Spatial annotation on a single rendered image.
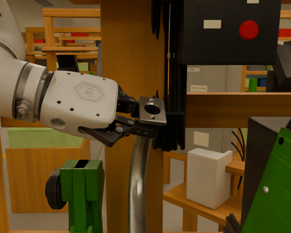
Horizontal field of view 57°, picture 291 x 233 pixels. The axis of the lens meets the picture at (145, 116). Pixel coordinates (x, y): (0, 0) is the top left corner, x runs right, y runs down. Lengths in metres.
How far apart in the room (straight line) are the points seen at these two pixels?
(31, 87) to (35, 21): 10.64
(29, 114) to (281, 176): 0.33
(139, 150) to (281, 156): 0.22
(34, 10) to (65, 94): 10.70
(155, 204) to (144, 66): 0.33
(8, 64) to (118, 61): 0.27
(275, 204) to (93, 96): 0.27
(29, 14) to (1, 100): 10.74
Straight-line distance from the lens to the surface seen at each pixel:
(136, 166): 0.47
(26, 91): 0.38
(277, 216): 0.36
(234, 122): 0.74
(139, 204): 0.46
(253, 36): 0.53
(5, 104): 0.40
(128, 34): 0.61
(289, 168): 0.35
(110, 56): 0.61
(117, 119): 0.39
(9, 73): 0.39
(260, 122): 0.57
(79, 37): 7.38
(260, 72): 7.90
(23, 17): 11.18
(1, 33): 0.47
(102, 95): 0.40
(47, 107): 0.38
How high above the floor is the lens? 1.35
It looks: 11 degrees down
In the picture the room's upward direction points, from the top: straight up
